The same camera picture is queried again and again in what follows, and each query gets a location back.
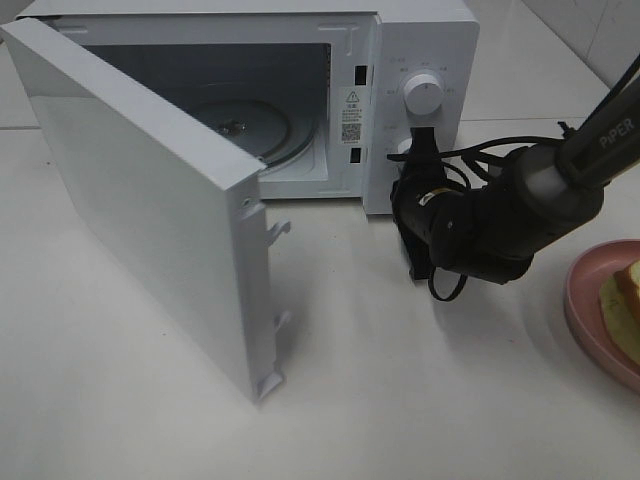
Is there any white microwave door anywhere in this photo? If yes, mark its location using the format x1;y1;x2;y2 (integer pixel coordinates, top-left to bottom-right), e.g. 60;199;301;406
1;18;291;401

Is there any white microwave oven body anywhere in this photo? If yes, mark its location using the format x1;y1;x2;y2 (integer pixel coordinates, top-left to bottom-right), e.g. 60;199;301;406
9;9;479;215

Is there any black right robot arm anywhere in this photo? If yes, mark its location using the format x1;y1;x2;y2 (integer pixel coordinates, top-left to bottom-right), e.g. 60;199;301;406
388;61;639;300

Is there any pink round plate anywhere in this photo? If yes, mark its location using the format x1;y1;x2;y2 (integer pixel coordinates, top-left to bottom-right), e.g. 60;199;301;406
564;239;639;393

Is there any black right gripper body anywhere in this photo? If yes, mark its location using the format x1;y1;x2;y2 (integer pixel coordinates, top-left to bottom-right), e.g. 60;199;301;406
390;160;468;281

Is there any upper white power knob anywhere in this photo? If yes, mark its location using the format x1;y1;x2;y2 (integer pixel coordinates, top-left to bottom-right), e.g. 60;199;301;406
403;72;444;116

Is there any sandwich with lettuce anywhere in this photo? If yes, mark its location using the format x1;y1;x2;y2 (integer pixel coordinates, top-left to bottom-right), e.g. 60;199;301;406
599;260;639;363

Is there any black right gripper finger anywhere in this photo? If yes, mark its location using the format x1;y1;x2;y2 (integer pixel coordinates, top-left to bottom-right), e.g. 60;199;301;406
409;127;440;166

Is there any glass microwave turntable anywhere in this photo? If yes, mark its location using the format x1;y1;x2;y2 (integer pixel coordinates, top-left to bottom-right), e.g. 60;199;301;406
189;99;318;168

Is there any lower white timer knob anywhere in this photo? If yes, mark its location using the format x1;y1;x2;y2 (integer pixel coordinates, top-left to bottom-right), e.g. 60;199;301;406
390;138;412;162

